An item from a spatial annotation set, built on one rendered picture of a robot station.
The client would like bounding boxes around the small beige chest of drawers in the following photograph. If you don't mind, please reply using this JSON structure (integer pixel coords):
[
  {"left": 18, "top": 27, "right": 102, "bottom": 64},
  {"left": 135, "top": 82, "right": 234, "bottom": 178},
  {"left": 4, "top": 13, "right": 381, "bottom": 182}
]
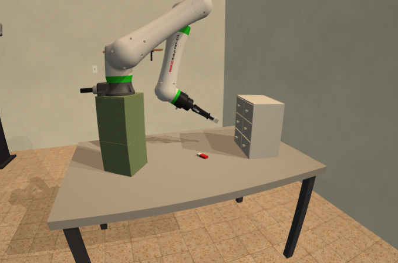
[{"left": 237, "top": 95, "right": 285, "bottom": 159}]

